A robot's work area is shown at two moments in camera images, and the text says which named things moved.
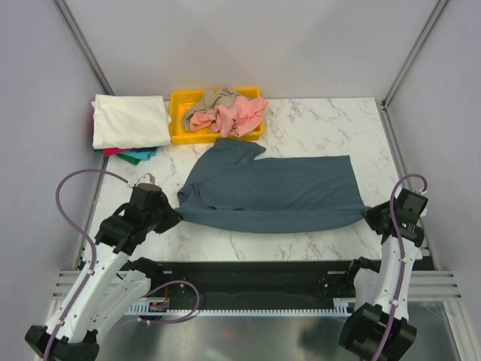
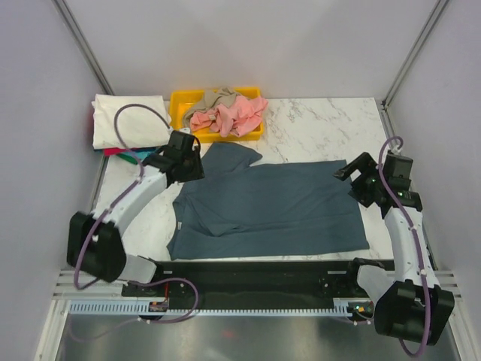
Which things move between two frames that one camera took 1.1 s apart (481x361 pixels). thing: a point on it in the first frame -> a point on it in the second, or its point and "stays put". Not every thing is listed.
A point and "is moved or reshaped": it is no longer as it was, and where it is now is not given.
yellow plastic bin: [180, 101] stays put
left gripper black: [172, 217] -> [197, 173]
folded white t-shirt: [130, 122] stays put
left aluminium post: [73, 26] stays put
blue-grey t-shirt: [225, 186] is moved or reshaped
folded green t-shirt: [134, 161] stays put
